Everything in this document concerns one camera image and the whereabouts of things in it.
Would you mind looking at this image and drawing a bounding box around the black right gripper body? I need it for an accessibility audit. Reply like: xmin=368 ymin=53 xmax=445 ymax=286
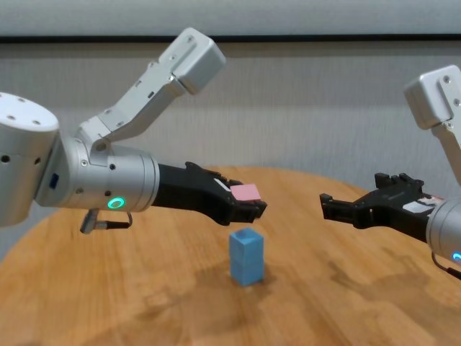
xmin=354 ymin=187 xmax=439 ymax=243

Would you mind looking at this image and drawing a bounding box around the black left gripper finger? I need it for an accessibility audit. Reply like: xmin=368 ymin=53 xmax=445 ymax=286
xmin=223 ymin=199 xmax=269 ymax=227
xmin=210 ymin=172 xmax=239 ymax=189

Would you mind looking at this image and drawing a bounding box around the pink building block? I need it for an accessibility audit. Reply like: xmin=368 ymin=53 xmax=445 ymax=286
xmin=230 ymin=184 xmax=263 ymax=203

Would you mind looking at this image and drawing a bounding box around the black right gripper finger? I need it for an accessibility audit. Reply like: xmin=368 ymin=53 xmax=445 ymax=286
xmin=374 ymin=172 xmax=425 ymax=195
xmin=319 ymin=192 xmax=361 ymax=229

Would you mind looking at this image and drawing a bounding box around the black wall strip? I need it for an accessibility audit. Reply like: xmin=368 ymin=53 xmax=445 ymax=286
xmin=0 ymin=33 xmax=461 ymax=45

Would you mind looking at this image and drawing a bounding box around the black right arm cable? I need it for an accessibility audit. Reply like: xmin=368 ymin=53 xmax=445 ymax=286
xmin=431 ymin=252 xmax=461 ymax=281

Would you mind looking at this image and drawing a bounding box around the left arm cable with plug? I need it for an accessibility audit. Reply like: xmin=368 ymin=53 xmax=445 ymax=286
xmin=79 ymin=210 xmax=134 ymax=235

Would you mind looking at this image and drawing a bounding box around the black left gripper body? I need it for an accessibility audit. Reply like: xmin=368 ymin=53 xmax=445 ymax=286
xmin=153 ymin=161 xmax=236 ymax=227

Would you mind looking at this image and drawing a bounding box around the blue building block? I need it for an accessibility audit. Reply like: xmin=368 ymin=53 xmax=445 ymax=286
xmin=228 ymin=227 xmax=266 ymax=265
xmin=230 ymin=257 xmax=266 ymax=288

